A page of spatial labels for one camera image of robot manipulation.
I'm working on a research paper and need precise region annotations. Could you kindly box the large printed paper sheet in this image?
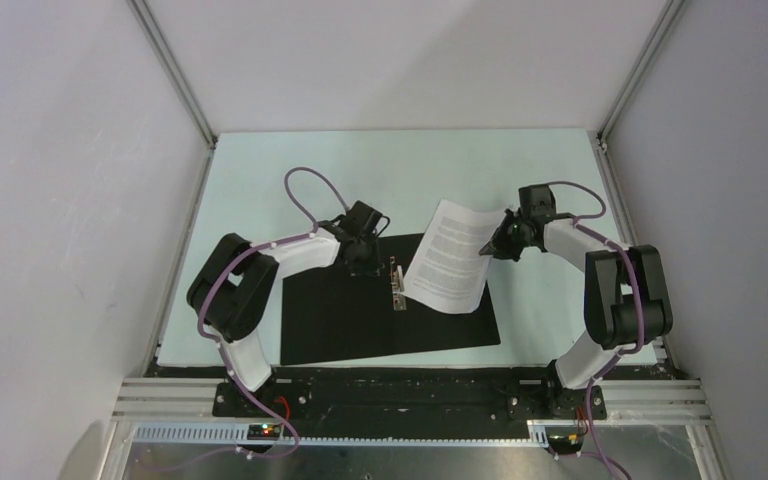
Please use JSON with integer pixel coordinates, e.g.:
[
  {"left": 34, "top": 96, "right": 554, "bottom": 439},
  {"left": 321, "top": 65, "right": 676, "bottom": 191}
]
[{"left": 404, "top": 199, "right": 505, "bottom": 315}]

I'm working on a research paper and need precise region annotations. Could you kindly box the red and black folder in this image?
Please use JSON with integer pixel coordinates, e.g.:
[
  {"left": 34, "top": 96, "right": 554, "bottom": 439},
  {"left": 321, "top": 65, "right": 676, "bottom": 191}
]
[{"left": 280, "top": 233, "right": 501, "bottom": 366}]

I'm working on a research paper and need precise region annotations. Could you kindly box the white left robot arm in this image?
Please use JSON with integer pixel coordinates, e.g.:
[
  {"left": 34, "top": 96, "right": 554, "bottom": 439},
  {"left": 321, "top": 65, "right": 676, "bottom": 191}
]
[{"left": 186, "top": 201, "right": 390, "bottom": 417}]

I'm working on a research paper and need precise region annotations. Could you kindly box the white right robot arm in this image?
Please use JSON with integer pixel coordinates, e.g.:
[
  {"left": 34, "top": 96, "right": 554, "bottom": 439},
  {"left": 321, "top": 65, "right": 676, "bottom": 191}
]
[{"left": 479, "top": 182, "right": 673, "bottom": 418}]

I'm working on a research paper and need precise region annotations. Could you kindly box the metal folder clip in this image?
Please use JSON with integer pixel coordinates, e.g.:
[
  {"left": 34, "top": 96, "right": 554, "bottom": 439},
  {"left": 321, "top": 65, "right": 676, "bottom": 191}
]
[{"left": 389, "top": 256, "right": 407, "bottom": 312}]

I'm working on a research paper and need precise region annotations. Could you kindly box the right controller board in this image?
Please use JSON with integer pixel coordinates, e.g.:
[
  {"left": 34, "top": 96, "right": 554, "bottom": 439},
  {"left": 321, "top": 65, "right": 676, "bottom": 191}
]
[{"left": 546, "top": 433, "right": 584, "bottom": 457}]

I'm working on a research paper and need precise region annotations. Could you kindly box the controller board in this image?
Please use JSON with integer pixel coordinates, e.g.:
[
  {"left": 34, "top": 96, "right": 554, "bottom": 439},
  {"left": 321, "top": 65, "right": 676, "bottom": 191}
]
[
  {"left": 546, "top": 433, "right": 584, "bottom": 457},
  {"left": 246, "top": 423, "right": 283, "bottom": 441}
]

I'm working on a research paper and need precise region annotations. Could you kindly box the left controller board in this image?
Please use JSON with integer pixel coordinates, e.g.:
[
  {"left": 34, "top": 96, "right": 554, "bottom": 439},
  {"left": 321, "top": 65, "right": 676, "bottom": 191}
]
[{"left": 246, "top": 423, "right": 283, "bottom": 441}]

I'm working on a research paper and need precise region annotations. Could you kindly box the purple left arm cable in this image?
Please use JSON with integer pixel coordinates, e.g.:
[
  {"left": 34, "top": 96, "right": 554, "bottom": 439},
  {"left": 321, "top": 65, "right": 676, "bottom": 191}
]
[{"left": 197, "top": 166, "right": 352, "bottom": 462}]

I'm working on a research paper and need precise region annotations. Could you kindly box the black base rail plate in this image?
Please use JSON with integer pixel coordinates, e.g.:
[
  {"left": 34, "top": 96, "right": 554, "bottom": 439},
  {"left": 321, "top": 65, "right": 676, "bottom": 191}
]
[{"left": 211, "top": 367, "right": 607, "bottom": 440}]

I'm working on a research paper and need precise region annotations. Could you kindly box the right aluminium frame post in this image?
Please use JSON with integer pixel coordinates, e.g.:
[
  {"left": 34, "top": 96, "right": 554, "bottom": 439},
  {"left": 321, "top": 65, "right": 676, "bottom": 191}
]
[{"left": 595, "top": 0, "right": 690, "bottom": 154}]

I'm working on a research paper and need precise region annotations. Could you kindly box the aluminium frame post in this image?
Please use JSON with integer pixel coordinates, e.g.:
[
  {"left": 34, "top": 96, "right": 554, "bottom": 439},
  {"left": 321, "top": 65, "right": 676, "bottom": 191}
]
[
  {"left": 595, "top": 0, "right": 690, "bottom": 154},
  {"left": 127, "top": 0, "right": 218, "bottom": 150}
]

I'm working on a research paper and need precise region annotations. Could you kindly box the grey slotted cable duct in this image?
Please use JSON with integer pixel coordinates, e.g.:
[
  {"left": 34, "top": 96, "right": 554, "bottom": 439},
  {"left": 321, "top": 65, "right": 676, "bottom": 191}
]
[{"left": 133, "top": 422, "right": 548, "bottom": 448}]

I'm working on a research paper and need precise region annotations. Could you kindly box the left aluminium frame post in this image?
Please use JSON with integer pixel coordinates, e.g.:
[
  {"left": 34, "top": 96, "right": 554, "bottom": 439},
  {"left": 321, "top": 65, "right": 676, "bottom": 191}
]
[{"left": 127, "top": 0, "right": 218, "bottom": 150}]

